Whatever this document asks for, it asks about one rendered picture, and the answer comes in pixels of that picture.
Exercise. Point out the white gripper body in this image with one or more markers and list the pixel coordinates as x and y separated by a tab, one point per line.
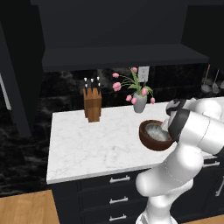
165	125

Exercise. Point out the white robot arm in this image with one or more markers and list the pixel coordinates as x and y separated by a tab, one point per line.
175	178

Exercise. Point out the brown bowl with grey inside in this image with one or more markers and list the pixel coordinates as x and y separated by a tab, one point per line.
151	141

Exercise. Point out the black cabinet door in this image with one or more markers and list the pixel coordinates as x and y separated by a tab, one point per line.
17	87

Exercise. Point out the grey vase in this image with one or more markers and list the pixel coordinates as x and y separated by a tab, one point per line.
140	103

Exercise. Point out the pink tulip bunch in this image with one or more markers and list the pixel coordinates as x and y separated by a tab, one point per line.
134	84

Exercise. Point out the hanging grey ladle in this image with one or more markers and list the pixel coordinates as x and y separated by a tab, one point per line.
206	87

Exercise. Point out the hanging grey spatula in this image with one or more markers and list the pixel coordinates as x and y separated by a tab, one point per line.
215	87

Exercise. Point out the black drawer front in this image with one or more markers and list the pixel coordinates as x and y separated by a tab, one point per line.
96	201
214	169
96	218
96	182

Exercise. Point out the hanging grey utensil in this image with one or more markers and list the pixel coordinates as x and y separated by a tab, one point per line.
222	84

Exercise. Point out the wooden knife block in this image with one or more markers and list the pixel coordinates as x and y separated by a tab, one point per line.
93	106

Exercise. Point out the black knife with white cap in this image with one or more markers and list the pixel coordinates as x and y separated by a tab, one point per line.
99	87
92	83
85	81
98	80
86	87

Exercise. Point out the black base cupboard door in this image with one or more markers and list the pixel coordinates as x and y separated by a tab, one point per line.
211	198

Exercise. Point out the white wall outlet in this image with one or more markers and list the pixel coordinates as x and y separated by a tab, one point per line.
143	74

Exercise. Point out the black open wall cabinet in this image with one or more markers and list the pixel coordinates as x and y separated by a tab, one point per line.
116	55

